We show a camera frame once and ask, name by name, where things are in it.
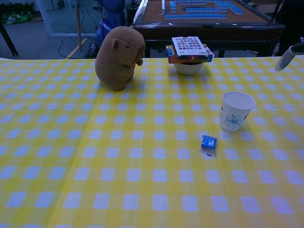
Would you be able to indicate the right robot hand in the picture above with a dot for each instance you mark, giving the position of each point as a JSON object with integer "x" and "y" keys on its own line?
{"x": 286, "y": 58}

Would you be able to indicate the white paper cup blue flower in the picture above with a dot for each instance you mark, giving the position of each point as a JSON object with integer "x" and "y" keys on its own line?
{"x": 234, "y": 118}

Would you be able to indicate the yellow white checkered tablecloth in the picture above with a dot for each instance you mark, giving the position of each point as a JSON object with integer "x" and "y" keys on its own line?
{"x": 142, "y": 166}

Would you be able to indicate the dark wooden mahjong table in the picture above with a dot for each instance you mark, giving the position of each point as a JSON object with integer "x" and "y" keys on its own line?
{"x": 213, "y": 28}

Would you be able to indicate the white ceramic bowl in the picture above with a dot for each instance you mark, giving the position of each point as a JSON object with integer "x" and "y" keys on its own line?
{"x": 188, "y": 70}

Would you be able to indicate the white box with picture grid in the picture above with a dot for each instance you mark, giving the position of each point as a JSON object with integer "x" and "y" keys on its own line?
{"x": 187, "y": 46}

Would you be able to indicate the blue mahjong tile row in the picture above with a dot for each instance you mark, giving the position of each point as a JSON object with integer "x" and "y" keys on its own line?
{"x": 194, "y": 16}

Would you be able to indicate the small blue packet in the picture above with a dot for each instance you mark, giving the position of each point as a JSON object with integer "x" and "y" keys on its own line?
{"x": 209, "y": 142}

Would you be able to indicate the orange and blue box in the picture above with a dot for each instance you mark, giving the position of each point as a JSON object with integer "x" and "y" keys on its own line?
{"x": 169, "y": 51}

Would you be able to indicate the brown plush capybara toy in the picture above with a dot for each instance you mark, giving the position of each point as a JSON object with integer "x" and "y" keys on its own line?
{"x": 118, "y": 59}

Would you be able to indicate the blue plastic chair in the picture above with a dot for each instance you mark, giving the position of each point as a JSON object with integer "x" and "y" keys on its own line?
{"x": 111, "y": 14}

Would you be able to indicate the wooden stick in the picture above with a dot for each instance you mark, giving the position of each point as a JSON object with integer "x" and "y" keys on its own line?
{"x": 78, "y": 23}

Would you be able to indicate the green bags pile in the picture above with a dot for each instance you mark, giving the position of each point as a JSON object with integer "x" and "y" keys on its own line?
{"x": 14, "y": 18}

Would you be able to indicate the black table leg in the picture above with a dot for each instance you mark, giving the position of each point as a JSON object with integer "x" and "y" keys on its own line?
{"x": 8, "y": 40}

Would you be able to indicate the white frame glass partition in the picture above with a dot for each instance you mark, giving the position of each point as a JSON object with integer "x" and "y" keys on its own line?
{"x": 45, "y": 16}

